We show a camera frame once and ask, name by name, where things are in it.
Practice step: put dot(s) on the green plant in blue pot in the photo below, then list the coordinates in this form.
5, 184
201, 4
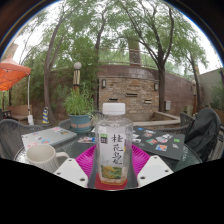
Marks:
80, 106

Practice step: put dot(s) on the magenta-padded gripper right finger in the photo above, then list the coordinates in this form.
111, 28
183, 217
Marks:
155, 170

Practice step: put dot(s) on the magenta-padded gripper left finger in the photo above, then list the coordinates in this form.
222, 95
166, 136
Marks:
69, 171

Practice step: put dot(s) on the black wall lamp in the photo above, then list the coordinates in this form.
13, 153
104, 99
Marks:
155, 86
103, 83

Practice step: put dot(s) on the orange canopy tent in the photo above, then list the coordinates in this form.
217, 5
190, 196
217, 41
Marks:
11, 73

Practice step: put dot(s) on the white ribbed mug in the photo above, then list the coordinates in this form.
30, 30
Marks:
41, 156

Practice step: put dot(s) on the grey chair under jacket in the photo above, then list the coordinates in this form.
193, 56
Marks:
218, 146

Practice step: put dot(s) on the grey laptop with stickers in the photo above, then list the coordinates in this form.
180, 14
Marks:
46, 137

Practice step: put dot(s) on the black jacket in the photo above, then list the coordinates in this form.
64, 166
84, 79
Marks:
203, 133

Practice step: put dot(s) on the tall slanting tree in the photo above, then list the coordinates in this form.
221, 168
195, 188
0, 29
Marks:
50, 100

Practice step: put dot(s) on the clear drink bottle white cap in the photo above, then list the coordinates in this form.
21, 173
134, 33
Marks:
113, 146

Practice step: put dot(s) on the grey chair behind plant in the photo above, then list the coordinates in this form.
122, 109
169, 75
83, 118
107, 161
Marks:
65, 124

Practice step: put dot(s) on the flat round red coaster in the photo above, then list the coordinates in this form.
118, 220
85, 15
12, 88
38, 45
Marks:
111, 186

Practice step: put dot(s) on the colourful sticker card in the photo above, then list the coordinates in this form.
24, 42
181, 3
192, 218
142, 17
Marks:
86, 140

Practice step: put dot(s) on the dark-trunk tree by wall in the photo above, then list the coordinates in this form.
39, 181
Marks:
162, 90

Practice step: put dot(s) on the grey wicker chair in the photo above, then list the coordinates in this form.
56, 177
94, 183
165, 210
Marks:
13, 136

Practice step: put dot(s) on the wooden lamp post globe light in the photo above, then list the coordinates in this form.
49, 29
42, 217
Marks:
77, 78

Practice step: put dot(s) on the blue yellow striped bollard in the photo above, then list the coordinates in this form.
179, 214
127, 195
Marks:
45, 116

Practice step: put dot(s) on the wooden bench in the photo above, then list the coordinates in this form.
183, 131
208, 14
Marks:
20, 112

